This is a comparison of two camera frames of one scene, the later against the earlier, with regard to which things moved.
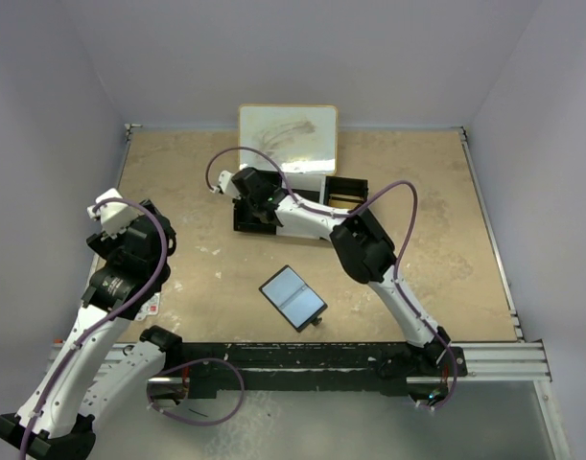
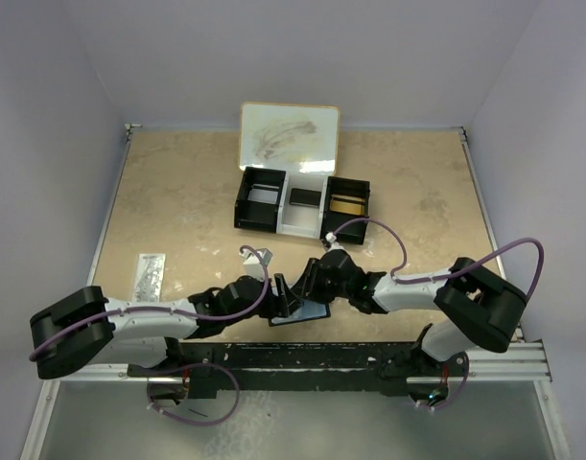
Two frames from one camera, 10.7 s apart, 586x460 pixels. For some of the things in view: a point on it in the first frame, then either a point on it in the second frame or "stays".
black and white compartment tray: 342,193 stays
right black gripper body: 245,204 → 322,289
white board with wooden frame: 298,139 stays
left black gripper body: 147,204 → 266,308
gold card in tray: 342,203 stays
